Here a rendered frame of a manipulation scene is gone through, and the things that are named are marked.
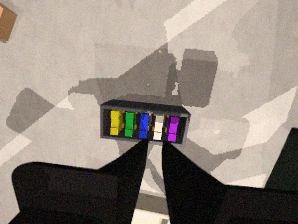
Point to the orange flat block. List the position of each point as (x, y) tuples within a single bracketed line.
[(7, 20)]

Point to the beige shallow tray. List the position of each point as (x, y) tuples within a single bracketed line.
[(150, 209)]

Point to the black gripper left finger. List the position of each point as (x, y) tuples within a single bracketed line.
[(110, 192)]

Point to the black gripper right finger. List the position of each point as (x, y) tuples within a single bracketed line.
[(196, 197)]

